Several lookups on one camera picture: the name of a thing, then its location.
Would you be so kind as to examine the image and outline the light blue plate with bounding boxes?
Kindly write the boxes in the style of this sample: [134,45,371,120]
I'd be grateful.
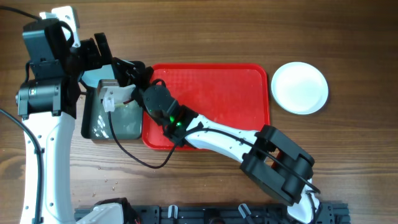
[81,65,115,88]

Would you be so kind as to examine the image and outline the white round plate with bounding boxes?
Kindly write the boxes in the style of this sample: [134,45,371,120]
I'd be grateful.
[271,62,329,115]

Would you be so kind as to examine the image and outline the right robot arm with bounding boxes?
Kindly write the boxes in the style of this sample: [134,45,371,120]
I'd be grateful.
[94,59,320,223]

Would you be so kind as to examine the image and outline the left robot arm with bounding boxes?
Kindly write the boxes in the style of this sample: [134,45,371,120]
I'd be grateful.
[16,6,112,223]

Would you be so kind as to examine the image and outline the black metal tray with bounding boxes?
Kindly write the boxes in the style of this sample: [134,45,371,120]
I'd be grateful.
[81,87,143,140]

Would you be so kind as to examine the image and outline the red plastic tray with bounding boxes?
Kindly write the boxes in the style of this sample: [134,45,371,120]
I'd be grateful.
[152,63,271,131]

